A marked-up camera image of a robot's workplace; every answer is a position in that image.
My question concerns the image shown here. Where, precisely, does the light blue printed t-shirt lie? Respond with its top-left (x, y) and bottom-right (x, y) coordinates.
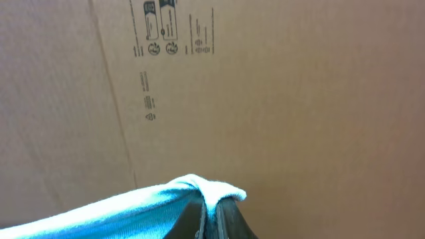
top-left (1, 174), bottom-right (246, 238)

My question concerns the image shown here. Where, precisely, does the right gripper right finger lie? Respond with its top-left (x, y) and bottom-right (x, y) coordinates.
top-left (216, 197), bottom-right (258, 239)

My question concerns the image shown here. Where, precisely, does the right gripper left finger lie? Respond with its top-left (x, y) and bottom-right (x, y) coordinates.
top-left (164, 194), bottom-right (205, 239)

